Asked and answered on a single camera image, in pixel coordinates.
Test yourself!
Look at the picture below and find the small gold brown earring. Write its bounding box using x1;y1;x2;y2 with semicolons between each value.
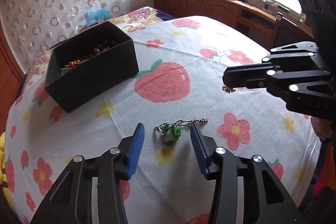
222;85;236;94

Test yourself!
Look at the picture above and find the green bead silver chain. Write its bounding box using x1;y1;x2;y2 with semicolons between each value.
154;117;210;146

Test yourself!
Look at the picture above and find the wooden louvered wardrobe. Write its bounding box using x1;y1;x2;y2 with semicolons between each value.
0;27;24;133

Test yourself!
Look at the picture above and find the brown wooden bead bracelet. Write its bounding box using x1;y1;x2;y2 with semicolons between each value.
93;39;117;55

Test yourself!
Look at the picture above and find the black jewelry box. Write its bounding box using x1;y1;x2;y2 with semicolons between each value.
45;22;139;113

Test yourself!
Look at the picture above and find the yellow striped plush toy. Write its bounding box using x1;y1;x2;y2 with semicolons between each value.
1;132;15;211

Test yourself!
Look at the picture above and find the white strawberry flower blanket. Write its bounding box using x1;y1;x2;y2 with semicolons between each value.
5;16;321;223

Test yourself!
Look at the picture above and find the wooden sideboard cabinet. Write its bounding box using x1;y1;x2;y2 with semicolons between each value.
153;0;314;50

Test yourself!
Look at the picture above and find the blue lace fabric item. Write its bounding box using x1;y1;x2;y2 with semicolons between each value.
85;9;110;28

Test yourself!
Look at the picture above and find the red braided cord bracelet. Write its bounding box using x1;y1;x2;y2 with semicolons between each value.
67;56;95;68

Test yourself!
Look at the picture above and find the person's right hand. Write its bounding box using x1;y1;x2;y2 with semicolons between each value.
310;117;333;141

